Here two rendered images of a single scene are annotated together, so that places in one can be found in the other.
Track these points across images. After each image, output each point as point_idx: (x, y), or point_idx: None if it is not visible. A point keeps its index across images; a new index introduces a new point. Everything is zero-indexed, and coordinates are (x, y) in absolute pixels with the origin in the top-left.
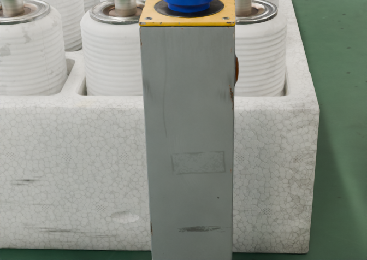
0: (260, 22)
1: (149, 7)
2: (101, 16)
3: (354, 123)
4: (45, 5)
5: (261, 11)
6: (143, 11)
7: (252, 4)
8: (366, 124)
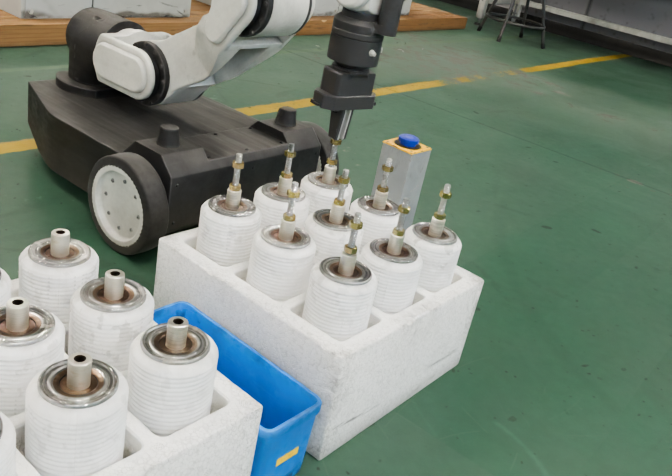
0: None
1: (421, 149)
2: (395, 208)
3: (152, 291)
4: (415, 227)
5: (321, 175)
6: (425, 149)
7: (316, 179)
8: (148, 287)
